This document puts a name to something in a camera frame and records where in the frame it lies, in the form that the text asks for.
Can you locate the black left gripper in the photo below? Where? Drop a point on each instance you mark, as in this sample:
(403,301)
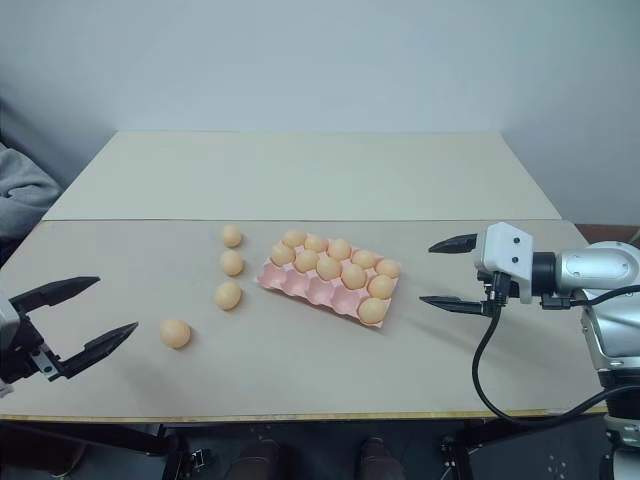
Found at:
(22,350)

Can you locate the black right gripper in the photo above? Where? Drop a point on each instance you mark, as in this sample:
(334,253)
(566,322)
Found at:
(512,291)

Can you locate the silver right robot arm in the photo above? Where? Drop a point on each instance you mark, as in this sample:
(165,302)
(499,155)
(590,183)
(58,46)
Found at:
(592,265)

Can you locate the pink egg tray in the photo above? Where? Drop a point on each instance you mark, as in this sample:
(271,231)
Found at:
(300,290)

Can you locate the beige egg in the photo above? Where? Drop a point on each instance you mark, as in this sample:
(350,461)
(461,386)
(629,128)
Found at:
(231,262)
(388,268)
(228,295)
(364,258)
(373,310)
(282,254)
(175,334)
(353,276)
(306,260)
(294,237)
(381,287)
(231,235)
(328,267)
(339,248)
(316,242)

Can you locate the grey garment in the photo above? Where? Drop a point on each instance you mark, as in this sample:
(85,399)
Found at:
(25,190)

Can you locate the silver robot body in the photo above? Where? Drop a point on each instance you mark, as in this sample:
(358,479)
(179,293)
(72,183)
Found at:
(622,450)

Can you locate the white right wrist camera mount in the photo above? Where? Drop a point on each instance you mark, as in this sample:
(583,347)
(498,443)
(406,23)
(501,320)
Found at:
(505,250)

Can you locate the black table frame bar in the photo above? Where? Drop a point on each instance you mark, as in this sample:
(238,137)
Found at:
(467,450)

